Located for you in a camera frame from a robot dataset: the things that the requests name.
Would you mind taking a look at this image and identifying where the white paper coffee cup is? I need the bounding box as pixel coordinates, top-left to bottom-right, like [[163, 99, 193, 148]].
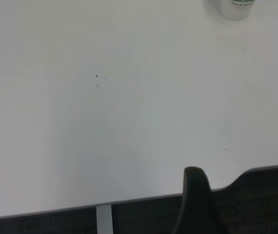
[[203, 0, 257, 21]]

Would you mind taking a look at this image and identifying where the white table leg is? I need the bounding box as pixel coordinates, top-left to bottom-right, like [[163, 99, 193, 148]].
[[96, 204, 113, 234]]

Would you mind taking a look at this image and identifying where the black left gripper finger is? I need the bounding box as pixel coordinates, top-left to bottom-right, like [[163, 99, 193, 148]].
[[174, 166, 227, 234]]

